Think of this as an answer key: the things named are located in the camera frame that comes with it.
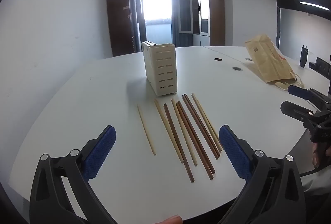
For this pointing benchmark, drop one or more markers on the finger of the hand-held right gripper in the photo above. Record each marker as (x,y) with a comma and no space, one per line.
(294,109)
(297,90)

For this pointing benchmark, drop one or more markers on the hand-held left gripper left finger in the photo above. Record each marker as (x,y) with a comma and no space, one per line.
(99,155)

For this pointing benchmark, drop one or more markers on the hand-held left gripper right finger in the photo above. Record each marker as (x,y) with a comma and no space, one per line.
(235,155)

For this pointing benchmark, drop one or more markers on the cream plastic utensil holder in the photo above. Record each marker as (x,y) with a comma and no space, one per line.
(161,71)

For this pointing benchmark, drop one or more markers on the person's right hand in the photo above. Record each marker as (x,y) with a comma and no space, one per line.
(316,156)

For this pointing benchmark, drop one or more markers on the person's left hand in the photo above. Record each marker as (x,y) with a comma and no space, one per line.
(170,220)

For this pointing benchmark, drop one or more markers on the black handheld radio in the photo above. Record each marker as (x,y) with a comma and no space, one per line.
(303,57)

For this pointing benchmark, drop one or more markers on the black office chair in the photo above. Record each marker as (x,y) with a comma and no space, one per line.
(322,64)

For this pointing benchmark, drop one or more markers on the brown paper bag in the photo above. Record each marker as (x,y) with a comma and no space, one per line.
(271,61)

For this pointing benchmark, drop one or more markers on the person's clothing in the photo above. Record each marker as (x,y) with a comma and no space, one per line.
(316,182)

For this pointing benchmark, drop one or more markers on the grey ringed table grommet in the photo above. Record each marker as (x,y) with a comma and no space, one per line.
(237,69)

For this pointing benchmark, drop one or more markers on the long ceiling light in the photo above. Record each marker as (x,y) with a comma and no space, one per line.
(315,6)

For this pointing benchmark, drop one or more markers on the grey low cabinet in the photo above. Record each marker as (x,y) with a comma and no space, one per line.
(200,40)

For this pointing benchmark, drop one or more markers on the brown wooden cabinet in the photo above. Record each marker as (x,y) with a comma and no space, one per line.
(216,17)

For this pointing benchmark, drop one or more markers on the dark curtain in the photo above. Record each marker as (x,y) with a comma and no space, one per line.
(175,37)

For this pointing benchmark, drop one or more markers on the brown wooden door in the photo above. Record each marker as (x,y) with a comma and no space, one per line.
(121,22)

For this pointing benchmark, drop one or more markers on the white framed glass cabinet door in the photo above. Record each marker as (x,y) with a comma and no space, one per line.
(185,14)

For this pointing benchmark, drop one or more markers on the bright balcony glass door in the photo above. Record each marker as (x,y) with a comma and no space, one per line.
(156,9)

